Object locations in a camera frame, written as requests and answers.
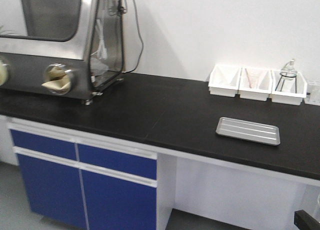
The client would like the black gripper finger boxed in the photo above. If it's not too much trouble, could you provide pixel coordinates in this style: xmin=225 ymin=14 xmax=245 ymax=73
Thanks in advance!
xmin=294 ymin=209 xmax=320 ymax=230

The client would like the silver metal tray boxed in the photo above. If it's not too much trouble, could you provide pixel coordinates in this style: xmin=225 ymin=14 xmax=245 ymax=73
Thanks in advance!
xmin=215 ymin=117 xmax=281 ymax=146

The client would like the blue white bench cabinet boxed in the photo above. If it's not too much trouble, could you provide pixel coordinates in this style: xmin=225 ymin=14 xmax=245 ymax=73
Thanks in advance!
xmin=6 ymin=117 xmax=320 ymax=230

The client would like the clear container at edge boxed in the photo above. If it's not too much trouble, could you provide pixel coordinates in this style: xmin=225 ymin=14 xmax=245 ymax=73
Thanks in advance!
xmin=304 ymin=80 xmax=320 ymax=106

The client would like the right white storage bin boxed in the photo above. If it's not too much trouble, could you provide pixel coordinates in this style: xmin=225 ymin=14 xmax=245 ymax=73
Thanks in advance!
xmin=269 ymin=70 xmax=308 ymax=106

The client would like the white storage bin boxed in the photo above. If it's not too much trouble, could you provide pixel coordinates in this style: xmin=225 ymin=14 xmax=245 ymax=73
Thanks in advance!
xmin=208 ymin=64 xmax=241 ymax=97
xmin=269 ymin=70 xmax=308 ymax=106
xmin=238 ymin=67 xmax=273 ymax=102

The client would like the middle white storage bin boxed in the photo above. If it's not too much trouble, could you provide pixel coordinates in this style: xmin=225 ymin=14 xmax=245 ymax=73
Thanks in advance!
xmin=238 ymin=67 xmax=273 ymax=102

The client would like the glass flask on stand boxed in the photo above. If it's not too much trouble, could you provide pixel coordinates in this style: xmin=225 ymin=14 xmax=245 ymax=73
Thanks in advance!
xmin=275 ymin=58 xmax=298 ymax=93

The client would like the left white storage bin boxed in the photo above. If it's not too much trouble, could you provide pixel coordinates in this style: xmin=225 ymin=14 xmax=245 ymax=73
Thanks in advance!
xmin=208 ymin=64 xmax=241 ymax=97

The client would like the cream rubber glove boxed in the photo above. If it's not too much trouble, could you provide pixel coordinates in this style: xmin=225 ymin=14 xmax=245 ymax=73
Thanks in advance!
xmin=41 ymin=63 xmax=72 ymax=95

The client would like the stainless steel glove box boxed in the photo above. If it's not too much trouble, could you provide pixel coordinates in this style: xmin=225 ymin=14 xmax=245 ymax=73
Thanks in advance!
xmin=0 ymin=0 xmax=124 ymax=105

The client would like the cream glove at edge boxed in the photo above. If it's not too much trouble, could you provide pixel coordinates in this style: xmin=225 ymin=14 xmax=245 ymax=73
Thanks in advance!
xmin=0 ymin=60 xmax=10 ymax=86

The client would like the grey power cable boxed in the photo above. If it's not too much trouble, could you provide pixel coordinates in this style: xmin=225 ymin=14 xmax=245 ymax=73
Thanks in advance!
xmin=121 ymin=0 xmax=145 ymax=74

